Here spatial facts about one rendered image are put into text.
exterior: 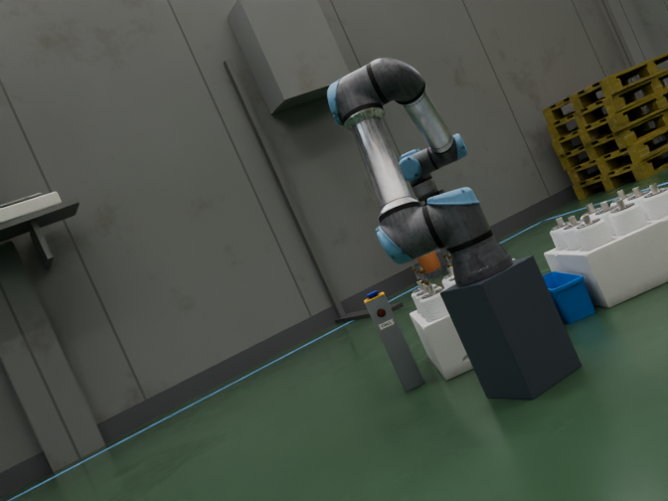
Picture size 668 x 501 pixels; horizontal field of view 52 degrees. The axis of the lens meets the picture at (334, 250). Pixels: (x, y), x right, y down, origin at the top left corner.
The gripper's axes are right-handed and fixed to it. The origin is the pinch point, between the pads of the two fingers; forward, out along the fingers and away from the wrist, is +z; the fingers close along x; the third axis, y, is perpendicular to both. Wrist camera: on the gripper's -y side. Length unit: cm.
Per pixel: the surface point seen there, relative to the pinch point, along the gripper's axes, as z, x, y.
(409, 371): 28.8, -25.5, -16.3
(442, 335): 21.1, -24.5, -0.2
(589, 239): 13.1, 9.6, 41.8
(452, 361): 29.6, -24.8, -0.5
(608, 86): -38, 338, 0
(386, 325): 12.5, -26.0, -16.8
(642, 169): 27, 334, -1
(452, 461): 34, -84, 25
